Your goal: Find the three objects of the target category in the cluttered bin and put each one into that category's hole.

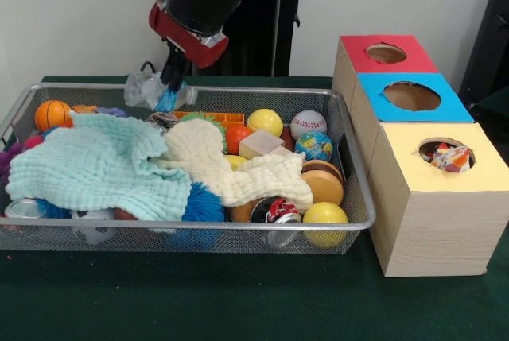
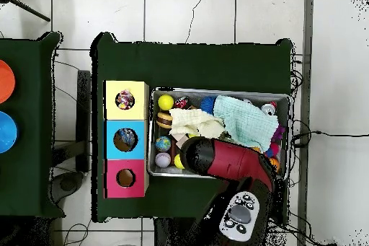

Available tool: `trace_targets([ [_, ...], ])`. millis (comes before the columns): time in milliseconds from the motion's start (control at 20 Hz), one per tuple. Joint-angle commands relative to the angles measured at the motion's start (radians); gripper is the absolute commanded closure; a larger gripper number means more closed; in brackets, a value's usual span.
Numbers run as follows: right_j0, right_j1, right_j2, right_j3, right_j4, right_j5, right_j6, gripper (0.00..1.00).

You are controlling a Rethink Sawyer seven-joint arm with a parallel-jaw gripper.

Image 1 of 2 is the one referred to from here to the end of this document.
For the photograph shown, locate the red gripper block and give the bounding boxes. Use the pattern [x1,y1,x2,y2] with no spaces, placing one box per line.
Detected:
[149,0,231,91]

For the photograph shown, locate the mint waffle cloth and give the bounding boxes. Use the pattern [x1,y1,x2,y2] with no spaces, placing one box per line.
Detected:
[4,112,192,223]

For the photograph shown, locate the cream waffle cloth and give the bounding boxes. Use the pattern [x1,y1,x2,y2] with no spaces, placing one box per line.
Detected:
[149,120,315,211]

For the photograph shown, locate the crushed silver can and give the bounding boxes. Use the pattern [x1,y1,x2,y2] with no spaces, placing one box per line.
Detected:
[250,196,302,249]

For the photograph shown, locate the small polka dot paper ball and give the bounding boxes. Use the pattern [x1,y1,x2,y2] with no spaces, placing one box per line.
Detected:
[429,142,475,173]

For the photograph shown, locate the wooden box three round holes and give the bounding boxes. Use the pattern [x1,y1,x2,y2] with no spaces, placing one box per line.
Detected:
[332,33,500,278]

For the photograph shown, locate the orange rubber toy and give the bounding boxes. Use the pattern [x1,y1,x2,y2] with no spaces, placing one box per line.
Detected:
[173,110,246,128]

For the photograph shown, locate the plain wooden block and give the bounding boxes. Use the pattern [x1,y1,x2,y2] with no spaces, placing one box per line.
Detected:
[238,129,286,160]

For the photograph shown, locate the orange toy basketball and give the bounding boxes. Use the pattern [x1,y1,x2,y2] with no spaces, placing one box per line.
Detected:
[33,99,75,133]

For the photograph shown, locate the white toy baseball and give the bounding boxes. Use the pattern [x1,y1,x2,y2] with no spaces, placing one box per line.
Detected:
[289,110,328,141]

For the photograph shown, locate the small globe ball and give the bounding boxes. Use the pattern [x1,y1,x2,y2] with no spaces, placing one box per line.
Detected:
[294,132,334,163]

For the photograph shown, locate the brown toy burger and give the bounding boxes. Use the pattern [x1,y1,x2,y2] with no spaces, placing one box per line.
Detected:
[298,160,345,207]

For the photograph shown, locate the yellow ball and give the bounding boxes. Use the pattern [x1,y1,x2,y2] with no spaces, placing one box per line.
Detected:
[301,201,349,250]

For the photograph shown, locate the dark green table cloth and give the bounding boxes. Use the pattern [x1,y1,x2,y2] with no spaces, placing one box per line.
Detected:
[0,74,509,341]

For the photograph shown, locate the black upright panel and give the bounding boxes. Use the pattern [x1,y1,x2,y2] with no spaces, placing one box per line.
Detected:
[457,0,509,98]

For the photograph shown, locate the black cable loop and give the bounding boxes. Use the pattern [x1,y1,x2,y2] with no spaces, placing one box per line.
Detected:
[138,60,160,76]

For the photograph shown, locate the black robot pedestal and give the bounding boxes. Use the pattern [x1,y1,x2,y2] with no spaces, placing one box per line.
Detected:
[153,0,321,78]

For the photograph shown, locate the silver wire mesh bin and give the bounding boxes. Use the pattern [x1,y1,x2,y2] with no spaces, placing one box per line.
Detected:
[0,82,377,257]

